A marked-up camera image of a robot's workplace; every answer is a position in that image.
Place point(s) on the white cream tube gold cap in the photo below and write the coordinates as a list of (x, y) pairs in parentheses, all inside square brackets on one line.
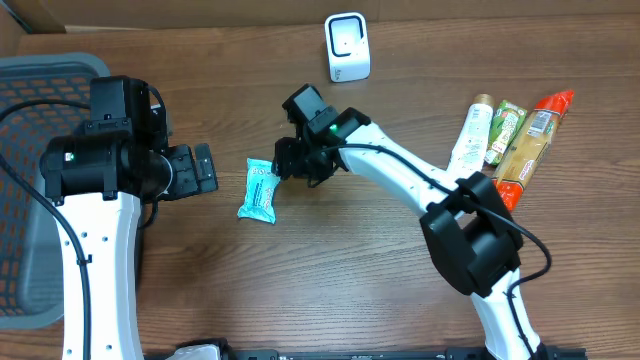
[(468, 153)]

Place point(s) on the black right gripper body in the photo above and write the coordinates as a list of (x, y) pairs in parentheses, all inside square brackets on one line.
[(306, 159)]

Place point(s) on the green tea packet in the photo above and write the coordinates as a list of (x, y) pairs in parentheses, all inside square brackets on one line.
[(506, 123)]

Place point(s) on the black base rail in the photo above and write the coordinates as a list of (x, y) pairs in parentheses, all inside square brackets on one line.
[(227, 352)]

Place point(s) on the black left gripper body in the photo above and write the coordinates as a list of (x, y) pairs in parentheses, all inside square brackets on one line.
[(186, 174)]

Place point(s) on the grey plastic basket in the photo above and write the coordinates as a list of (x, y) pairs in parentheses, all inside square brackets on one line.
[(31, 263)]

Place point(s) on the teal wet wipes pack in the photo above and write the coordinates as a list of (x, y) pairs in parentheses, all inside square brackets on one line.
[(261, 185)]

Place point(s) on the white barcode scanner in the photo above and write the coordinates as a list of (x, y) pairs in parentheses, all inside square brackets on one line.
[(348, 51)]

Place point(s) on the spaghetti pack with red ends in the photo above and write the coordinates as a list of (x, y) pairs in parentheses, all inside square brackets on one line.
[(529, 146)]

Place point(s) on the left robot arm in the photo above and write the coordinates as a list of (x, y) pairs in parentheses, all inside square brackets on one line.
[(98, 183)]

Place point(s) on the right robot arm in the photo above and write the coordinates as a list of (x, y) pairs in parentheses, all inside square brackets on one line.
[(471, 237)]

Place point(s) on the brown cardboard backdrop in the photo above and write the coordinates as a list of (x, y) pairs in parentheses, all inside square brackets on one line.
[(47, 16)]

